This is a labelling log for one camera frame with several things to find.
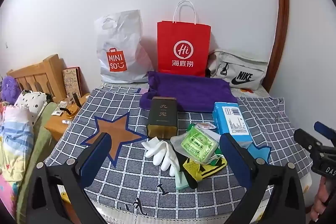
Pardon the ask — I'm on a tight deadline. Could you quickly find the brown wooden door frame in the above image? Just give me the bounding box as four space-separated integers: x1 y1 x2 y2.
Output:
264 0 290 92

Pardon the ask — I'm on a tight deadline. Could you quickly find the yellow black pouch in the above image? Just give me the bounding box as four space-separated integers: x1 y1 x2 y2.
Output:
183 154 228 182

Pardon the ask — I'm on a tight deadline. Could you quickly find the purple plush toy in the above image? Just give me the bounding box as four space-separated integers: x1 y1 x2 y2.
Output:
0 76 18 104

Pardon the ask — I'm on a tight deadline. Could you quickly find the amber glass ashtray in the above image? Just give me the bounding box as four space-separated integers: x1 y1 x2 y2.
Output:
59 106 79 119

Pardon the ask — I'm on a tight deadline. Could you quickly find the blue tissue pack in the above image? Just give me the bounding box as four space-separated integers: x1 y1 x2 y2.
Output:
211 101 251 149

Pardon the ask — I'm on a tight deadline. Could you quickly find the wooden headboard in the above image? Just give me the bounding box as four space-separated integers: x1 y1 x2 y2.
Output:
7 54 69 104

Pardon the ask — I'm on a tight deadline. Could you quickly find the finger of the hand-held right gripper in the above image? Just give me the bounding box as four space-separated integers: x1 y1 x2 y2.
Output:
293 129 332 161
314 121 336 147

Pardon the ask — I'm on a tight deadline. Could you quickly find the small orange-print sachet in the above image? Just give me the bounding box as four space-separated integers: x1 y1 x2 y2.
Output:
196 122 216 131

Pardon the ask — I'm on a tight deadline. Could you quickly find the person's right hand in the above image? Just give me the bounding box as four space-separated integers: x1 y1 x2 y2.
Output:
312 176 336 223

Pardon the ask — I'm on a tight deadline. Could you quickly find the blue star patch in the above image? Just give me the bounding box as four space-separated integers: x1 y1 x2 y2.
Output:
247 143 272 165

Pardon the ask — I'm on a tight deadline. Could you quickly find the dark tin box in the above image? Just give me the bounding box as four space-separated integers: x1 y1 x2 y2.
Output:
146 97 178 140

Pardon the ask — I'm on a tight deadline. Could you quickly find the black sock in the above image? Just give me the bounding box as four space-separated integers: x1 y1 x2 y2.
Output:
172 147 198 189

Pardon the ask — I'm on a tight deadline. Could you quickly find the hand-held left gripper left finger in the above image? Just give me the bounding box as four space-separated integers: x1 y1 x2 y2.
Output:
28 132 114 224

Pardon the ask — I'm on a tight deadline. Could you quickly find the white plastic shopping bag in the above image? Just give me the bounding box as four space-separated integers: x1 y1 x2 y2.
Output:
94 9 154 83

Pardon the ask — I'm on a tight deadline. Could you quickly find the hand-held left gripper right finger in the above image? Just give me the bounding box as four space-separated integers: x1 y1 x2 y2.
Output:
219 133 307 224

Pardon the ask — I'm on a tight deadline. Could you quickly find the green cassette-print pouch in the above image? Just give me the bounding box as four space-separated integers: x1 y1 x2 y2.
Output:
181 126 219 163

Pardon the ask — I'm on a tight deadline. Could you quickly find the colourful quilt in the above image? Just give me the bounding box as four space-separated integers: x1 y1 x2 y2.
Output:
0 102 36 219

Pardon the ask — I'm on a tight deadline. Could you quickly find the purple cloth bag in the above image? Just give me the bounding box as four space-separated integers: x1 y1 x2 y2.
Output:
139 70 239 113

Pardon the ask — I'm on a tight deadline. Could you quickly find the red paper bag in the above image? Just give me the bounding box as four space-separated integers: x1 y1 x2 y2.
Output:
157 1 212 77

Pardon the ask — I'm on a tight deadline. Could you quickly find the grey waist bag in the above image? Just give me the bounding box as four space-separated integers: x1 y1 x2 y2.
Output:
206 49 269 90

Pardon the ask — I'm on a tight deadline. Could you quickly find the white printed bed sheet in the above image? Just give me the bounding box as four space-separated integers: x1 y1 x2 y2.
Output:
231 86 271 98

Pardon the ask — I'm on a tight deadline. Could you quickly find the white dotted pillow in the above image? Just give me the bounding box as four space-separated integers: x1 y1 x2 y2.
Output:
13 90 51 126

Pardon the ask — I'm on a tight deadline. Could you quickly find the patterned book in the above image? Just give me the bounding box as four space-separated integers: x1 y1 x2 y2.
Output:
62 66 83 98

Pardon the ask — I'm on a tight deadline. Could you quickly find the brown star patch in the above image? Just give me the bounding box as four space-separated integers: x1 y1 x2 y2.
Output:
80 112 148 167

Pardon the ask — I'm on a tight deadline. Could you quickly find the green bed sheet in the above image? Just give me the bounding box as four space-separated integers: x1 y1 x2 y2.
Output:
16 102 61 214

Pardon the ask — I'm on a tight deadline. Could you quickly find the small white packet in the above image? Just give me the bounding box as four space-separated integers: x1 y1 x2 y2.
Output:
51 102 66 116

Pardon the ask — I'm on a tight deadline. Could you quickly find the grey checked blanket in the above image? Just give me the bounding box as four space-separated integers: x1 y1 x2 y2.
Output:
43 82 313 224

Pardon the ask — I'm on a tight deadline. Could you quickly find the wooden nightstand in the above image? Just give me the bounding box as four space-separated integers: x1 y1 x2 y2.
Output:
44 94 91 142

